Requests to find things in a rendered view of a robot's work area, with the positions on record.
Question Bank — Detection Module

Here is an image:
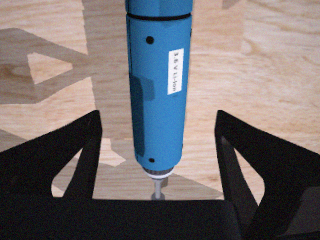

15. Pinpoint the blue nut driver barrel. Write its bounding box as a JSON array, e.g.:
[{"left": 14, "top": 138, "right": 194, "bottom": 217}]
[{"left": 125, "top": 0, "right": 193, "bottom": 200}]

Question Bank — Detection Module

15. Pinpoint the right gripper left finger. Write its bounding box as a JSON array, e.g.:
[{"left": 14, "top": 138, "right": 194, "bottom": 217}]
[{"left": 0, "top": 110, "right": 103, "bottom": 198}]

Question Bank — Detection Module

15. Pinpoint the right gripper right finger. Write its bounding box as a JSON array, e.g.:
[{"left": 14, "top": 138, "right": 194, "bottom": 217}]
[{"left": 214, "top": 110, "right": 320, "bottom": 240}]

